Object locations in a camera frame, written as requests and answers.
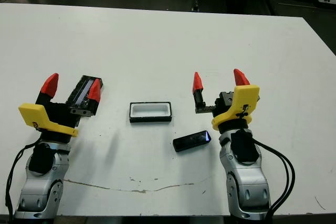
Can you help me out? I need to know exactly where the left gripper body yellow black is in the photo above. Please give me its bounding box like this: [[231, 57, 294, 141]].
[[18, 100, 93, 143]]

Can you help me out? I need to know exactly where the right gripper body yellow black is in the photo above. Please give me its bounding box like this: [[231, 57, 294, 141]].
[[195, 84, 261, 133]]

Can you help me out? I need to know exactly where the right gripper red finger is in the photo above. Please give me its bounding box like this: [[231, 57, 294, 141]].
[[192, 71, 206, 105], [233, 68, 251, 88]]

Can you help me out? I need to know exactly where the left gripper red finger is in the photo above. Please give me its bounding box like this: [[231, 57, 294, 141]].
[[87, 78, 102, 112], [36, 72, 60, 105]]

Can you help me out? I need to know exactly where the black box lid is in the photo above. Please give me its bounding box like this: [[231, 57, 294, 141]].
[[64, 74, 105, 118]]

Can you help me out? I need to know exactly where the slim black camera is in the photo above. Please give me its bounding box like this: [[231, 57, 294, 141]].
[[172, 130, 212, 153]]

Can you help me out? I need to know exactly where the black box with white insert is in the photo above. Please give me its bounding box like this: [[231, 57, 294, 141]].
[[129, 101, 173, 124]]

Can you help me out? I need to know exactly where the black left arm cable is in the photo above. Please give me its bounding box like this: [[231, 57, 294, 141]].
[[4, 142, 40, 221]]

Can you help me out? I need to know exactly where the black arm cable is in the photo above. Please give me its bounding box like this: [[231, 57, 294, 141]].
[[4, 142, 40, 221], [252, 139, 297, 221]]

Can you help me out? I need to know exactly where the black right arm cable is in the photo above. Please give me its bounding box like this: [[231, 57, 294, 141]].
[[252, 139, 297, 221]]

